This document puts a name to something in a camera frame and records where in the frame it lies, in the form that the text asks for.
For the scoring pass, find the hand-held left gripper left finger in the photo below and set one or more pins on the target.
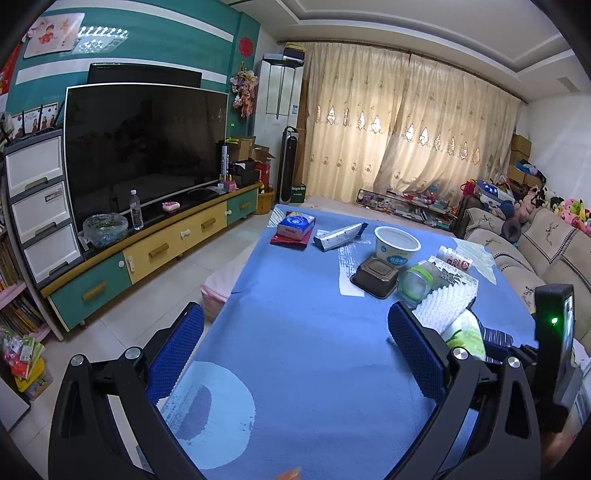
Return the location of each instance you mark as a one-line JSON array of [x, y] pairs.
[[178, 350]]

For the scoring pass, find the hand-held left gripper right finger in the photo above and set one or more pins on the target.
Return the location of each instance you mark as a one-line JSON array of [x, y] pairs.
[[415, 355]]

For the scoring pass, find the green wet wipes pack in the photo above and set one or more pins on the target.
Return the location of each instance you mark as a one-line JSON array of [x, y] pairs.
[[466, 337]]

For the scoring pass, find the white paper towel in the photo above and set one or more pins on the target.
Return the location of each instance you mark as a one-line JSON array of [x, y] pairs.
[[445, 304]]

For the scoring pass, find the clear green-lidded jar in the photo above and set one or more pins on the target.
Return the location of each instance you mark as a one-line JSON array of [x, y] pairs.
[[415, 286]]

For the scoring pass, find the brown plastic container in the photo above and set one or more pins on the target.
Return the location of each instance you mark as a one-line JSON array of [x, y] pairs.
[[374, 279]]

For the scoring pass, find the white plastic bottle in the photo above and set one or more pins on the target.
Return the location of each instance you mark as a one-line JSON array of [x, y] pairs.
[[457, 263]]

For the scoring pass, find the white paper cup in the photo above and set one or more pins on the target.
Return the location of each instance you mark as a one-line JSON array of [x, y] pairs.
[[397, 249]]

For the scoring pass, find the white blue toothpaste tube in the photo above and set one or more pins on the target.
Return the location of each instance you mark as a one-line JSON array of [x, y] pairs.
[[339, 236]]

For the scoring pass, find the pink cushion stool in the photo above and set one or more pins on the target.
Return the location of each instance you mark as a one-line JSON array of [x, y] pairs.
[[217, 290]]

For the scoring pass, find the beige sofa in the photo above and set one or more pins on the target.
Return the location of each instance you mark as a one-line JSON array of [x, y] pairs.
[[521, 263]]

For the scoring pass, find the green yellow television cabinet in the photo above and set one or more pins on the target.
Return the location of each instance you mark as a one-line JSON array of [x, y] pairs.
[[152, 254]]

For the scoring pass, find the blue tablecloth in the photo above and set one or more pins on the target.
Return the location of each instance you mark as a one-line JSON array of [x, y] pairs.
[[300, 332]]

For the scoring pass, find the dark blue neck pillow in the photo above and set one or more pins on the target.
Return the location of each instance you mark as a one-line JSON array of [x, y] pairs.
[[511, 228]]

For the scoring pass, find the plastic bag with greens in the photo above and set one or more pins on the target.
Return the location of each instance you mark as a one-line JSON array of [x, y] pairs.
[[105, 230]]

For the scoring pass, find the pile of colourful plush toys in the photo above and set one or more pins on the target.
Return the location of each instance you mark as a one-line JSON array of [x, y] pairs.
[[570, 210]]

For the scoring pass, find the small pink white container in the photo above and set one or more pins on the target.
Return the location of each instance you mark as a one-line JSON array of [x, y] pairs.
[[171, 207]]

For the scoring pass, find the clear water bottle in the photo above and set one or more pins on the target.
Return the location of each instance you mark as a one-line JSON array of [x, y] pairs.
[[137, 212]]

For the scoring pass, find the cluttered low glass table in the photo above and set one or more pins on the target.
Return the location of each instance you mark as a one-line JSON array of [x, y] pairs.
[[406, 207]]

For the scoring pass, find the pile of colourful packets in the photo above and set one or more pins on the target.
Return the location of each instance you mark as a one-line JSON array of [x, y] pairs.
[[25, 364]]

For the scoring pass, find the flat red packet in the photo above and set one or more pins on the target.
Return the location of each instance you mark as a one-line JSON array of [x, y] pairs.
[[288, 242]]

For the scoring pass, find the pile of bags and toys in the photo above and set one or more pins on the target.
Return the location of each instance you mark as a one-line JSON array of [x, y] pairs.
[[494, 198]]

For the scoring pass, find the shelf of books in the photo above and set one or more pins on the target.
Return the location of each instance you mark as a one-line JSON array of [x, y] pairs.
[[18, 295]]

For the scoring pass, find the small pink box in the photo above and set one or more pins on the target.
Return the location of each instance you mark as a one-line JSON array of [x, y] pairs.
[[230, 187]]

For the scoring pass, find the yellow plastic bucket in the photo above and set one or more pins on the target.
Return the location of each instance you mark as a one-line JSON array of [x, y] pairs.
[[265, 202]]

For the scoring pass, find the blue tissue pack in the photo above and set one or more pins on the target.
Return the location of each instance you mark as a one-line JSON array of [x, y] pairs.
[[295, 224]]

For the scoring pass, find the black box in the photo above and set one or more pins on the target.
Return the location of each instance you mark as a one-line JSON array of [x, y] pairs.
[[244, 174]]

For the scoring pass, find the red canister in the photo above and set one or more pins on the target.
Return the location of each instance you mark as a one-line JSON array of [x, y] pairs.
[[264, 175]]

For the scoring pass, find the white plastic drawer unit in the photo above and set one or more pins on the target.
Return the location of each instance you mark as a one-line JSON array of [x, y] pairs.
[[41, 207]]

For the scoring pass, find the dark green labelled box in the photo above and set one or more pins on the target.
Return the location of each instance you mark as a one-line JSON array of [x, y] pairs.
[[298, 194]]

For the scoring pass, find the stack of cardboard boxes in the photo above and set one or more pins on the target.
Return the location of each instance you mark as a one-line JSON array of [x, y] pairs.
[[521, 152]]

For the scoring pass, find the large black flat television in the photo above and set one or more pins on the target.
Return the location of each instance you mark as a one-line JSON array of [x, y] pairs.
[[138, 147]]

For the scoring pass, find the open cardboard box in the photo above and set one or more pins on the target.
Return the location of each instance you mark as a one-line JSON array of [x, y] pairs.
[[261, 152]]

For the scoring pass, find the black tower fan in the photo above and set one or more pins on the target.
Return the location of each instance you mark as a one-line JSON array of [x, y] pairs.
[[287, 161]]

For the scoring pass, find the beige embroidered curtain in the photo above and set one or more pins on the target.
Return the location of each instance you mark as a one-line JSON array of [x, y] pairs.
[[461, 120], [351, 138]]

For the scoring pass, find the hanging artificial flower bunch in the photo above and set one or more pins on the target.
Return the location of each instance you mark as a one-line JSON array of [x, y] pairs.
[[244, 92]]

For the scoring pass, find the white standing air conditioner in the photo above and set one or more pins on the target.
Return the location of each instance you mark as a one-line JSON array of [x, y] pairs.
[[277, 97]]

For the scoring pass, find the boxes atop air conditioner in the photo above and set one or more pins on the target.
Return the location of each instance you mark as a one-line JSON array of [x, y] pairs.
[[294, 53]]

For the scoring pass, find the photo wall poster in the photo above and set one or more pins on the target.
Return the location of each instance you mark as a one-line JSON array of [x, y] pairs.
[[34, 122]]

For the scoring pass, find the red round wall ornament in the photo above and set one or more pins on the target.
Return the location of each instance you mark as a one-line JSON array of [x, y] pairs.
[[246, 45]]

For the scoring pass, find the red wall hanging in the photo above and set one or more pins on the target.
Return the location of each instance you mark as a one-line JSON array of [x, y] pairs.
[[9, 69]]

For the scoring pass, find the pink wall poster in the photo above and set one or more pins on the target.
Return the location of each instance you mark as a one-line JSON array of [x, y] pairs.
[[53, 34]]

